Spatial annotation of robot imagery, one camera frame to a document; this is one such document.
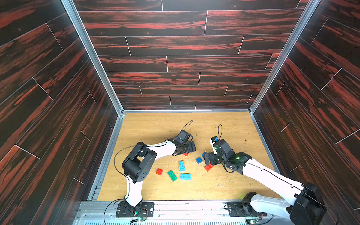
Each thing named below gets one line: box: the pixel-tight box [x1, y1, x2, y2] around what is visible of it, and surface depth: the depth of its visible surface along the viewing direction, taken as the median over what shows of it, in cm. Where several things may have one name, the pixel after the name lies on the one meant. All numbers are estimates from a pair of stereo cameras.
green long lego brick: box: [167, 170, 178, 182], surface depth 86 cm
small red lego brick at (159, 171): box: [155, 168, 164, 176], surface depth 88 cm
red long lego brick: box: [203, 162, 215, 172], surface depth 89 cm
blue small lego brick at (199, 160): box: [195, 157, 203, 165], surface depth 93 cm
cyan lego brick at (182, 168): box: [178, 160, 186, 173], surface depth 90 cm
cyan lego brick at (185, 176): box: [180, 172, 192, 180], surface depth 86 cm
